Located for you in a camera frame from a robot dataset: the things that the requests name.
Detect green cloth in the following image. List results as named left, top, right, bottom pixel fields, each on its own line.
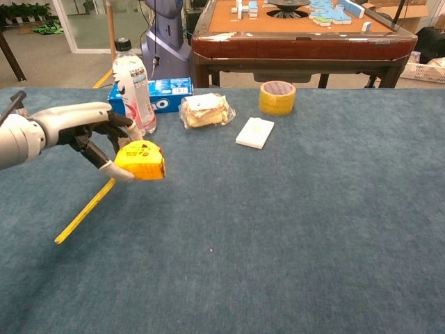
left=33, top=19, right=65, bottom=35

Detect dark table leg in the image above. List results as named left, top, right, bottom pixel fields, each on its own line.
left=0, top=29, right=27, bottom=83

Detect black thin rod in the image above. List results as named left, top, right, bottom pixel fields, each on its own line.
left=392, top=0, right=406, bottom=29

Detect blue cookie box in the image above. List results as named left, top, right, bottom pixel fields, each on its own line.
left=106, top=77, right=195, bottom=118

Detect cardboard box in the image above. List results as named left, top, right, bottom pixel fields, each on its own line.
left=361, top=0, right=430, bottom=34

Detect yellow tape measure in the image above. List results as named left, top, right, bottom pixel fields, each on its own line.
left=54, top=138, right=167, bottom=245

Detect white flat box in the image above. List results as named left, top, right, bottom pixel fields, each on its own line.
left=235, top=116, right=275, bottom=150

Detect green potted plants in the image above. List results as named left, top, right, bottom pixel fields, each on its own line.
left=0, top=1, right=53, bottom=26

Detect white glass door frame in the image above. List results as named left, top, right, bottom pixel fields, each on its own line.
left=51, top=0, right=115, bottom=55

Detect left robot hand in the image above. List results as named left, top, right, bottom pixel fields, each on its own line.
left=30, top=102, right=143, bottom=184

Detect plastic wrapped sandwich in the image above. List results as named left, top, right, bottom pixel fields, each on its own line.
left=179, top=93, right=236, bottom=130

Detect white plastic basket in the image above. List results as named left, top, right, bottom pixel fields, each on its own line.
left=399, top=61, right=445, bottom=84

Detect long row of mahjong tiles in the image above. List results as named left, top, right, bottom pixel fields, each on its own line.
left=342, top=0, right=366, bottom=18

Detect yellow packing tape roll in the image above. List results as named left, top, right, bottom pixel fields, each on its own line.
left=258, top=80, right=297, bottom=116

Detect black hanging cable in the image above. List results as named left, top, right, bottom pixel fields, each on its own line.
left=151, top=0, right=161, bottom=76

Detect wooden pole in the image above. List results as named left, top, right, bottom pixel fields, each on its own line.
left=106, top=0, right=118, bottom=63

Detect dark red mahjong table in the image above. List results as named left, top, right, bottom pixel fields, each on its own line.
left=190, top=0, right=419, bottom=90

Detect blue table cloth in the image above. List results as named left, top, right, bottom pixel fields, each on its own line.
left=0, top=86, right=445, bottom=334

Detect clear bottle with pink label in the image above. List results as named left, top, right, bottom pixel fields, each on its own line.
left=111, top=38, right=157, bottom=136

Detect black round table hub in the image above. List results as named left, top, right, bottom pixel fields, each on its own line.
left=266, top=0, right=311, bottom=18

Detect purple robot base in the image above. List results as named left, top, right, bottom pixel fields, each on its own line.
left=140, top=0, right=193, bottom=81

